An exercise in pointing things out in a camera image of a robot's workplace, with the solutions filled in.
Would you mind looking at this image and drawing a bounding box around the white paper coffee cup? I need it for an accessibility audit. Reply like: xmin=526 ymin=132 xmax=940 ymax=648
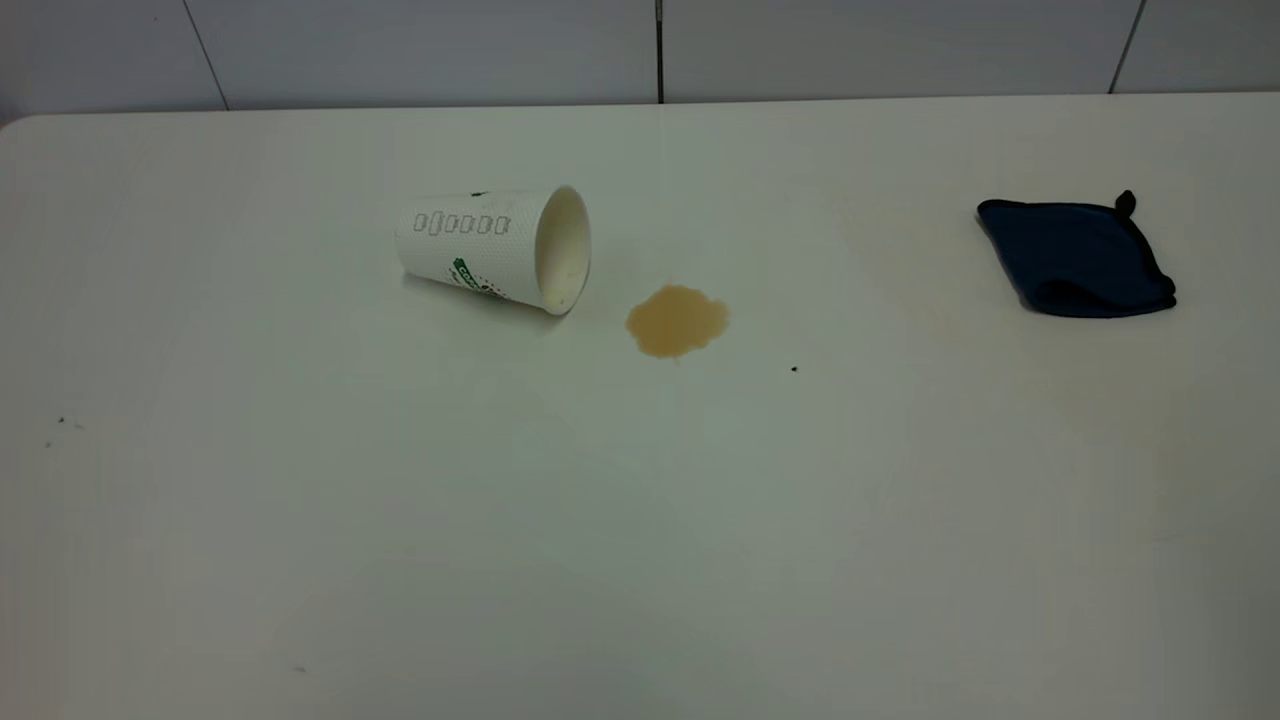
xmin=394 ymin=184 xmax=593 ymax=317

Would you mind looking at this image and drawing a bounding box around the dark blue cleaning cloth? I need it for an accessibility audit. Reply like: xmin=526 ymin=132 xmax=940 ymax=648
xmin=976 ymin=189 xmax=1178 ymax=319

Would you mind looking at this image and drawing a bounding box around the brown coffee spill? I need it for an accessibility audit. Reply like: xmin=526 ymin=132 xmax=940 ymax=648
xmin=625 ymin=284 xmax=731 ymax=360

